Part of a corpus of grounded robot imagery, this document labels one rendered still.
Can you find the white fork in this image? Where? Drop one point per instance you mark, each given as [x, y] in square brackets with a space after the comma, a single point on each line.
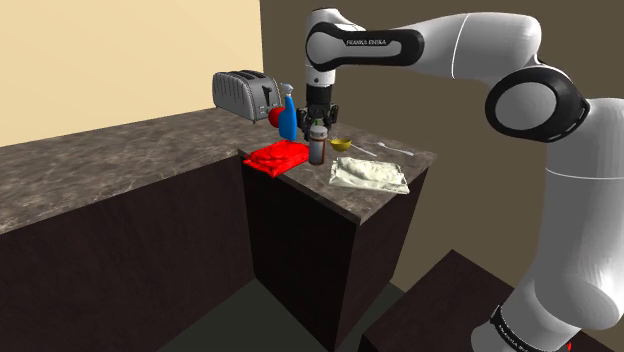
[395, 149]

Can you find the red apple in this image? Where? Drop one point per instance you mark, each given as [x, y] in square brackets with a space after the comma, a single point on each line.
[274, 118]

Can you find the yellow measuring spoon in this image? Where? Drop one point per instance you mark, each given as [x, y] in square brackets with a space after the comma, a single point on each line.
[340, 144]

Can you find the dark robot stand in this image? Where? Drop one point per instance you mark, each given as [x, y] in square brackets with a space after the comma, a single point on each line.
[438, 307]

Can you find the white crumpled bag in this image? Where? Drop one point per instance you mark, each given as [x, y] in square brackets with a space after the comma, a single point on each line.
[369, 174]

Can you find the brown bottle with white cap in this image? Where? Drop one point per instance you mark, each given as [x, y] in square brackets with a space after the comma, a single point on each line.
[317, 148]

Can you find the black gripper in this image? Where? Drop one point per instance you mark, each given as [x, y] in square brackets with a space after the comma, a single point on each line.
[319, 98]

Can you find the silver toaster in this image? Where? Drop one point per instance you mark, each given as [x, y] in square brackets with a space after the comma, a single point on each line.
[241, 95]

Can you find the red folded cloth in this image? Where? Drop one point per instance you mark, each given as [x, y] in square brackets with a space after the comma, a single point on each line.
[276, 157]

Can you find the blue spray bottle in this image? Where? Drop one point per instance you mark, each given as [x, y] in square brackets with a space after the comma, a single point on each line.
[288, 122]

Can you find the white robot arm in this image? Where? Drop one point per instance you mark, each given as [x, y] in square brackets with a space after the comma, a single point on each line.
[575, 204]

